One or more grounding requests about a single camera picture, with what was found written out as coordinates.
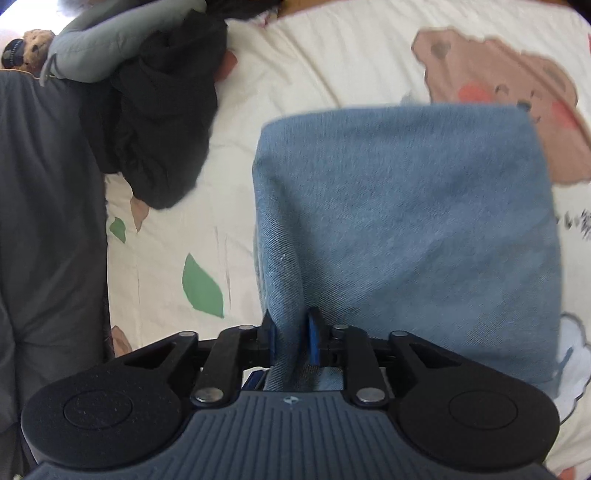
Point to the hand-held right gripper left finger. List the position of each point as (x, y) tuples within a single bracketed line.
[(271, 339)]

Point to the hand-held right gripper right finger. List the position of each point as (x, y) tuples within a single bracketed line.
[(314, 339)]

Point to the light blue jeans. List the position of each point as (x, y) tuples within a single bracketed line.
[(406, 221)]

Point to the black clothes pile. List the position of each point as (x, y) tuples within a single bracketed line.
[(157, 120)]

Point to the dark grey quilt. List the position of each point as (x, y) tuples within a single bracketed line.
[(46, 207)]

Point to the bear printed bed sheet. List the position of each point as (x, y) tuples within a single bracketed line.
[(323, 60)]

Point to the grey-green long pillow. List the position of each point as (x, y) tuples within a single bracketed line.
[(101, 50)]

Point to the brown teddy bear toy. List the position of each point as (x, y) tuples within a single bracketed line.
[(32, 48)]

